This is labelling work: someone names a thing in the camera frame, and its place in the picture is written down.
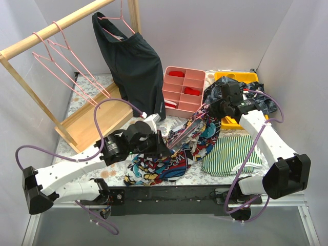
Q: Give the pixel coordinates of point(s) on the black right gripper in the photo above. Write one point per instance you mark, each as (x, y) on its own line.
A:
(214, 107)

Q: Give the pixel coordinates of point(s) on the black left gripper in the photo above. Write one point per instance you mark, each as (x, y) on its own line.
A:
(159, 143)

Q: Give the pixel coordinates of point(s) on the colourful comic print shorts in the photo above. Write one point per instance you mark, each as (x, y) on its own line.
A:
(150, 171)

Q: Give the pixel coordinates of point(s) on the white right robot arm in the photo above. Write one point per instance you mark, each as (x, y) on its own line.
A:
(288, 172)

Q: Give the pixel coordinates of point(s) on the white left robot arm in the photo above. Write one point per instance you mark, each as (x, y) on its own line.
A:
(47, 186)

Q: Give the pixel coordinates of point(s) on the dark patterned shorts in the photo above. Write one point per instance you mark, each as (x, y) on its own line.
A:
(213, 93)

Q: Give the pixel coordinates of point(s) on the green white striped shorts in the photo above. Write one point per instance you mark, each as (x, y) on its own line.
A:
(227, 156)

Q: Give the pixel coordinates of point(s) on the black shorts on hanger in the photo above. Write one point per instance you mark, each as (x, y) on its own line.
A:
(135, 66)

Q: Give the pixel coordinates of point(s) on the yellow plastic tray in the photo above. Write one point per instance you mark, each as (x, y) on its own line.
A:
(229, 123)

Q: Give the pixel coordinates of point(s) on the red sock middle compartment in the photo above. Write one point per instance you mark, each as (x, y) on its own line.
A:
(191, 91)

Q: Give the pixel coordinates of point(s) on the red white sock lower compartment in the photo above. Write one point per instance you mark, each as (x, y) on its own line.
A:
(170, 104)

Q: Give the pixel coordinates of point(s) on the pink divided organizer box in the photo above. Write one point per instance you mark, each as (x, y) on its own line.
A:
(173, 90)

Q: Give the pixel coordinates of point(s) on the red sock upper compartment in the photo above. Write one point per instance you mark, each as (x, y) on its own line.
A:
(176, 73)

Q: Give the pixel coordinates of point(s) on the wooden clothes rack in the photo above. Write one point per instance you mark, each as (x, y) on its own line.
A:
(77, 130)

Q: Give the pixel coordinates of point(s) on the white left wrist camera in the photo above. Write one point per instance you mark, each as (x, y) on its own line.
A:
(152, 121)

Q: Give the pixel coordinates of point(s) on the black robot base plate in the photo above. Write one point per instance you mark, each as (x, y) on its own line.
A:
(164, 200)

